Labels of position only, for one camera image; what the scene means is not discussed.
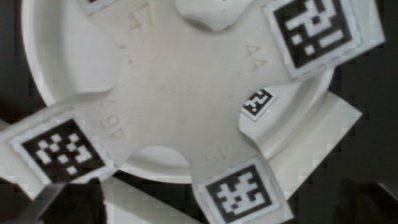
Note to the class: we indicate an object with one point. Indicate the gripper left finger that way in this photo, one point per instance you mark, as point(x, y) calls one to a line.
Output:
point(69, 204)

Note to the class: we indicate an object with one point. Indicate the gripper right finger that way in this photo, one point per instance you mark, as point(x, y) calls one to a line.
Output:
point(367, 203)

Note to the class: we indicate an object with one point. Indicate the white round table top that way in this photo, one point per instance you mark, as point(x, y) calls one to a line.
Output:
point(65, 60)

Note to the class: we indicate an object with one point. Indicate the white cross-shaped table base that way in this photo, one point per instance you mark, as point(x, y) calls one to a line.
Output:
point(326, 30)

